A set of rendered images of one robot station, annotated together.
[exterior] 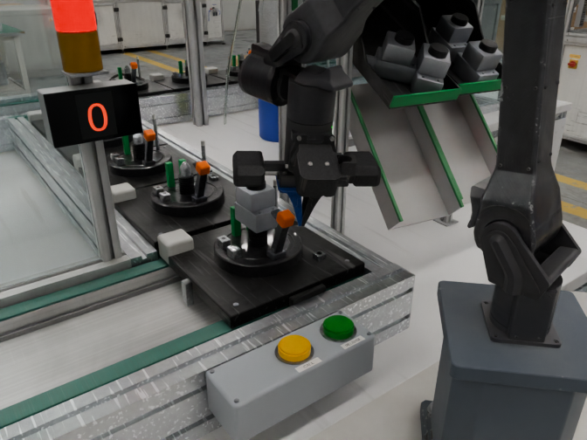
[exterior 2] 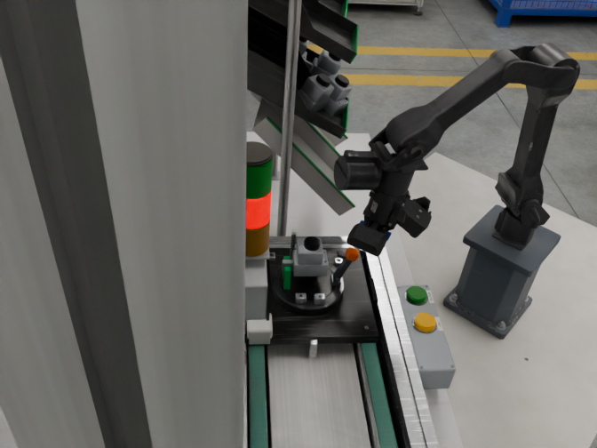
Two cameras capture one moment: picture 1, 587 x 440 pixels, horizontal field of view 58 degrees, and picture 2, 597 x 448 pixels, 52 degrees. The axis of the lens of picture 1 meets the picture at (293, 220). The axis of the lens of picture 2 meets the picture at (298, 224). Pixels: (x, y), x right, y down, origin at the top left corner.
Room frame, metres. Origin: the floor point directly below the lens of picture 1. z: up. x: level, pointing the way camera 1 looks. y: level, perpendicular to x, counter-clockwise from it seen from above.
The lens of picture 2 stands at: (0.36, 0.80, 1.84)
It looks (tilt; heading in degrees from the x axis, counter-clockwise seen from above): 40 degrees down; 298
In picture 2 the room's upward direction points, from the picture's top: 5 degrees clockwise
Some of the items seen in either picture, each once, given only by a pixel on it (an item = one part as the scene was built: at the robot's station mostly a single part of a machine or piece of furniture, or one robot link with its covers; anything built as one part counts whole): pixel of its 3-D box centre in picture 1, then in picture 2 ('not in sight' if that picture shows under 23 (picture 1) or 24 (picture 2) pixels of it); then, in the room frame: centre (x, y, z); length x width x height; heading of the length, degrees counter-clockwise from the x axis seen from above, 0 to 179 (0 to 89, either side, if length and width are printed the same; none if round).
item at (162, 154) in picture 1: (139, 148); not in sight; (1.14, 0.35, 1.01); 0.24 x 0.24 x 0.13; 36
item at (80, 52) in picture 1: (79, 51); (250, 231); (0.71, 0.28, 1.28); 0.05 x 0.05 x 0.05
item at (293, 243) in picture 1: (258, 248); (308, 285); (0.73, 0.06, 0.98); 0.14 x 0.14 x 0.02
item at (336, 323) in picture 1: (338, 329); (416, 296); (0.55, -0.06, 0.96); 0.04 x 0.04 x 0.02
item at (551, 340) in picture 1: (523, 298); (516, 223); (0.43, -0.23, 1.09); 0.07 x 0.07 x 0.06; 81
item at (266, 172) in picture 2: not in sight; (251, 172); (0.71, 0.28, 1.38); 0.05 x 0.05 x 0.05
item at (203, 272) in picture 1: (258, 258); (307, 292); (0.73, 0.06, 0.96); 0.24 x 0.24 x 0.02; 36
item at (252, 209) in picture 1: (252, 200); (305, 255); (0.74, 0.06, 1.06); 0.08 x 0.04 x 0.07; 36
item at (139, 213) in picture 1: (186, 181); not in sight; (0.94, 0.21, 1.01); 0.24 x 0.24 x 0.13; 36
